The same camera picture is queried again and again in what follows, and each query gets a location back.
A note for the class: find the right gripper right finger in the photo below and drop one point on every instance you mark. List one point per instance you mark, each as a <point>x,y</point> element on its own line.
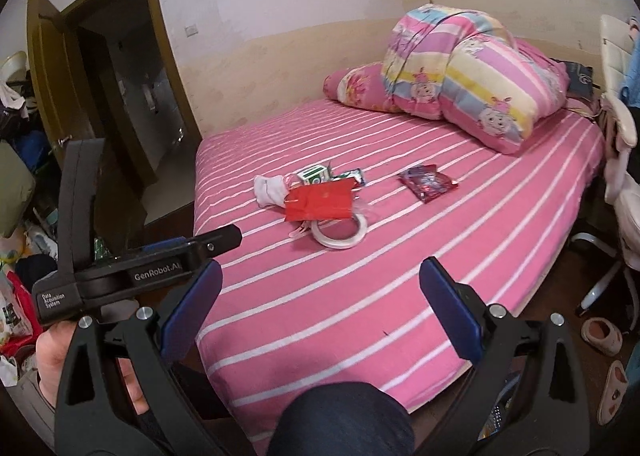
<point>525,394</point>

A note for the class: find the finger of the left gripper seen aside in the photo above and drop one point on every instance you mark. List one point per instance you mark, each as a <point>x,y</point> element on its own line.
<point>217,242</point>

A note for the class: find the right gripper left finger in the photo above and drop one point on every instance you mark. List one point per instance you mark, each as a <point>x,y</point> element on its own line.
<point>94,414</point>

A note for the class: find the white pink mesh cloth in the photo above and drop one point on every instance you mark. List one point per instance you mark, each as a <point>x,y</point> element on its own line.
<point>270,191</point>

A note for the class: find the green white small box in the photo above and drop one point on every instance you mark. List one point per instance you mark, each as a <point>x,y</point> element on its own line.
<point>314,174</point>

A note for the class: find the red paper envelope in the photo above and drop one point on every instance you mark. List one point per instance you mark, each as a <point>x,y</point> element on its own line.
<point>320,202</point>

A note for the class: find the white tape roll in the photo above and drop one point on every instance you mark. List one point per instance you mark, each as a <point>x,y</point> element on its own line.
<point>340,234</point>

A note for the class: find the dark red snack packet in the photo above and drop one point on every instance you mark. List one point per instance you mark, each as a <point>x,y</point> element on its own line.
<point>426,182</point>

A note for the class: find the pink plastic clip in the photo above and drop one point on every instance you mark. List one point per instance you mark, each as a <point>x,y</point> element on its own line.
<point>301,230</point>

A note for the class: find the person's left hand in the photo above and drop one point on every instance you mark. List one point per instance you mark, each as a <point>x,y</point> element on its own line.
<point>51,349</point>

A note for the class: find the cartoon face slipper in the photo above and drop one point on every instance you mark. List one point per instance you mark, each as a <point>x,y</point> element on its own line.
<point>615,388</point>

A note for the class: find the beige slipper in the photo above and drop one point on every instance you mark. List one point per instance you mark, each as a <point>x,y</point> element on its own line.
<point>602,335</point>

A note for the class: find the olive green bag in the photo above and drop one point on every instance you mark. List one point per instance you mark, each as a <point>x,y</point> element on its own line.
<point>17,185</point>

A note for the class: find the pink striped bed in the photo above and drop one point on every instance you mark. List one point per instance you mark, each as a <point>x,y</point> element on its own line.
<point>293,314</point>

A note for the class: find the person's dark knee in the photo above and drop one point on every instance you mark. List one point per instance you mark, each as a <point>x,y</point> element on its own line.
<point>348,418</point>

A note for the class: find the brown wooden door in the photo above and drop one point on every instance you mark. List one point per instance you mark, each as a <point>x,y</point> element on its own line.
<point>62,91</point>

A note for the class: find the pink floral pillow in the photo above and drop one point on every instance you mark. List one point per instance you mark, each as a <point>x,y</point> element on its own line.
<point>360,88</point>

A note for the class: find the colourful folded quilt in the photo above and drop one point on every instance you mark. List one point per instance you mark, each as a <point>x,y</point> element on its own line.
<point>465,67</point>

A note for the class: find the white office chair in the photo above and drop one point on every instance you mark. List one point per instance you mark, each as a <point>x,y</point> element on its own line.
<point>619,40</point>

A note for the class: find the white light switch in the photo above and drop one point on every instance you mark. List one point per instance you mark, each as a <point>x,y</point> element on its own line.
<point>191,30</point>

